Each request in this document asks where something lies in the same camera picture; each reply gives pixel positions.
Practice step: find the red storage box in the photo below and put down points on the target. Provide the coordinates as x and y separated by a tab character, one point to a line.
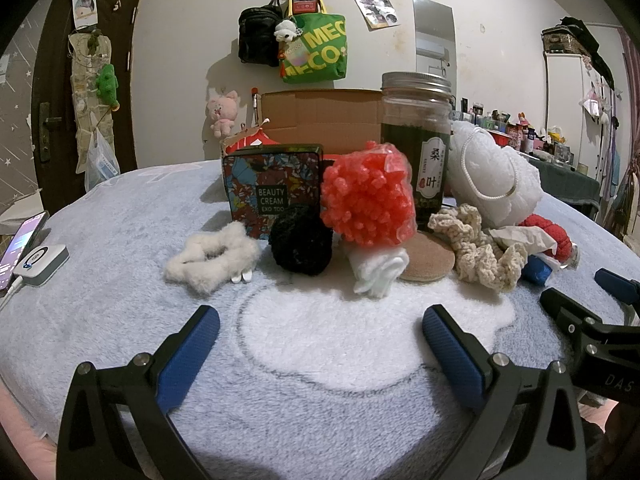
498	138

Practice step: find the cardboard box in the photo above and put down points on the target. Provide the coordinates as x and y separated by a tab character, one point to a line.
320	115

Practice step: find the blue and white soft packet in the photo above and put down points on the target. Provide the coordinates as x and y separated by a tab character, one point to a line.
537	270

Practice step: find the cluttered cosmetic bottles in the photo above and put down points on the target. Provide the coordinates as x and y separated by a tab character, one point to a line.
540	140

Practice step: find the green tote bag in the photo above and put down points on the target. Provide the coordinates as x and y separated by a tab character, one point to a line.
320	52

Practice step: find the pink bed sheet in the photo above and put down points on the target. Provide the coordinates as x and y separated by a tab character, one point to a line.
25	440

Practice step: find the white tissue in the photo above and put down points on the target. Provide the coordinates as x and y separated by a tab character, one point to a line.
520	237

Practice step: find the cream crochet scrunchie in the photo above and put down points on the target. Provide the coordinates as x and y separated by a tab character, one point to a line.
475	255

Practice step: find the red bath pouf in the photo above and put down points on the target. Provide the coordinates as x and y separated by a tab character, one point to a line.
367	195

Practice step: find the red paper liner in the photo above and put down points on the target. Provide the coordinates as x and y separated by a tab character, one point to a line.
250	141

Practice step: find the photo on door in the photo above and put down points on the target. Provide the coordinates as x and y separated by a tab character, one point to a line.
85	7

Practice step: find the black fuzzy pom scrunchie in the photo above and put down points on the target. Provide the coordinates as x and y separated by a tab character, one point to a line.
300	242

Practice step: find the floral tin box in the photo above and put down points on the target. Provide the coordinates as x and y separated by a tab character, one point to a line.
270	175

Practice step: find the beige round powder puff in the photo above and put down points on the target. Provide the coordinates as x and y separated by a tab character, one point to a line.
430	262

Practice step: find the white mesh bath loofah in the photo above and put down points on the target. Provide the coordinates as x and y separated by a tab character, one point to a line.
495	170

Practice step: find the smartphone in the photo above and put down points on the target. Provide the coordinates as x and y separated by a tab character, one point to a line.
20	250

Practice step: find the red plush rabbit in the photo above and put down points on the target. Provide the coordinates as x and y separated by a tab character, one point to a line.
555	232

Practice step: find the white wardrobe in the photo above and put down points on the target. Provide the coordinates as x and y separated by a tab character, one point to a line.
570	100

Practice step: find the glass jar with green leaves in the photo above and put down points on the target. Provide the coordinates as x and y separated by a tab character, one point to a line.
410	135

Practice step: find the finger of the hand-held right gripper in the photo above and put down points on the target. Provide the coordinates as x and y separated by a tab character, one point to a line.
567	310
616	283

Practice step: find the green plush toy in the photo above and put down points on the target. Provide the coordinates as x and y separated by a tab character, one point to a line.
107	85

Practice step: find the white power bank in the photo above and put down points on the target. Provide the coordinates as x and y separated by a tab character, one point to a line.
42	262

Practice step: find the white fluffy star hair clip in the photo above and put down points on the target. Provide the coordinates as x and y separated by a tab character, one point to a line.
210	260

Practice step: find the white cloth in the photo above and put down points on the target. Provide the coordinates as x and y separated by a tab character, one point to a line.
375	272

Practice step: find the green cloth covered table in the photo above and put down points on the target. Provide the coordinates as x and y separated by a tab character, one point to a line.
565	180

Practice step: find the wall mirror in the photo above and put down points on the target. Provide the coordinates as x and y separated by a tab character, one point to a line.
432	25

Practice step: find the black backpack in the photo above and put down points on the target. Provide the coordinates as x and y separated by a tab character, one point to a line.
257	35

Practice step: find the pink plush toy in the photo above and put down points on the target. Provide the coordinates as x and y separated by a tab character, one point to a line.
222	115

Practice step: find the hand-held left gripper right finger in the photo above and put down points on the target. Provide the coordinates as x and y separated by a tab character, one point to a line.
455	360

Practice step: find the hanging clear plastic bag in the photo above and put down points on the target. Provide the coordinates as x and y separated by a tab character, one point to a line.
102	165

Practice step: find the black clothes pile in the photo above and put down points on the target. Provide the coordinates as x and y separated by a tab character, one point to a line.
595	50

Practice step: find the dark wooden door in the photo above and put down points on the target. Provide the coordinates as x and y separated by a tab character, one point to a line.
127	85

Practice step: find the red capped white bottle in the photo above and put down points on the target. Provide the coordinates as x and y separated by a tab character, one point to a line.
255	105

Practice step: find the patterned storage box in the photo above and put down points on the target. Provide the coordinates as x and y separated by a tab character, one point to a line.
560	40

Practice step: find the red photo card holder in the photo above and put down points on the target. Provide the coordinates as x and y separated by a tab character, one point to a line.
303	0

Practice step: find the photo wall poster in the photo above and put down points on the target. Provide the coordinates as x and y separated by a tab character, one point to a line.
375	5

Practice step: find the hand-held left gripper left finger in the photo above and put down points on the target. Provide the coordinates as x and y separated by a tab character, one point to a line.
192	355

